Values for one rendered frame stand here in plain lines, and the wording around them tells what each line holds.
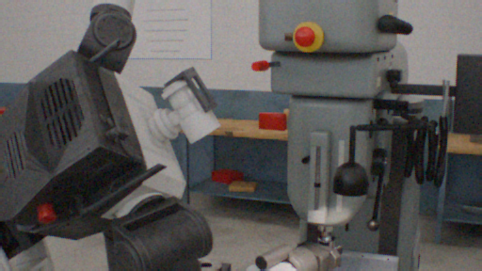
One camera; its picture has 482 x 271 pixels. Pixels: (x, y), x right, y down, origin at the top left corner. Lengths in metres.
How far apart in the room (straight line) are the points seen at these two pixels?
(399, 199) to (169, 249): 0.98
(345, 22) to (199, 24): 5.09
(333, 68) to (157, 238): 0.55
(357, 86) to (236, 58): 4.80
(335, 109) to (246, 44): 4.70
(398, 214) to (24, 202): 1.17
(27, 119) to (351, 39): 0.62
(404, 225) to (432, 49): 3.85
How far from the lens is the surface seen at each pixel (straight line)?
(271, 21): 1.12
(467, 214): 5.14
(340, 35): 1.08
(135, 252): 0.86
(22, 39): 7.73
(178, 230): 0.90
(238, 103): 5.95
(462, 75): 1.48
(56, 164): 0.87
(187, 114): 0.98
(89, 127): 0.84
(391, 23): 1.09
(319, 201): 1.23
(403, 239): 1.78
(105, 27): 1.07
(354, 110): 1.22
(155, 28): 6.40
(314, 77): 1.19
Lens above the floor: 1.75
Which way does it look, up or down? 11 degrees down
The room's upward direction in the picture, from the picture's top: straight up
